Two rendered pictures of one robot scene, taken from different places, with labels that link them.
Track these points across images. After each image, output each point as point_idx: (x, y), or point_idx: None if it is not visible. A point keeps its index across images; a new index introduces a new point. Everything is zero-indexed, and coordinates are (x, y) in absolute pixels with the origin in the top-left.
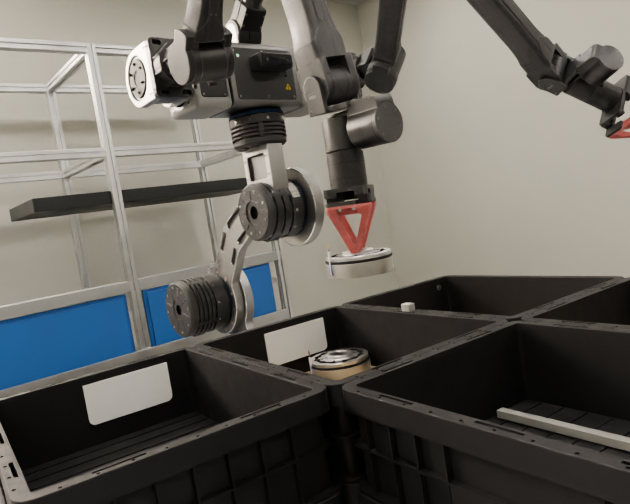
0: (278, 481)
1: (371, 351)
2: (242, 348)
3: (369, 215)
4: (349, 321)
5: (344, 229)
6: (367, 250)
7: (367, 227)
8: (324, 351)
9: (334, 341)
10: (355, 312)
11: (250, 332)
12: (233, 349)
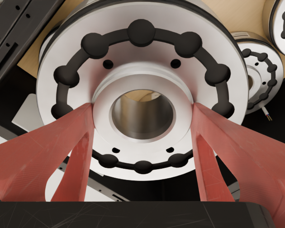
0: None
1: (46, 21)
2: (129, 183)
3: (247, 148)
4: (4, 75)
5: (225, 195)
6: (181, 84)
7: (71, 132)
8: (35, 94)
9: (13, 87)
10: (7, 69)
11: (116, 191)
12: (137, 190)
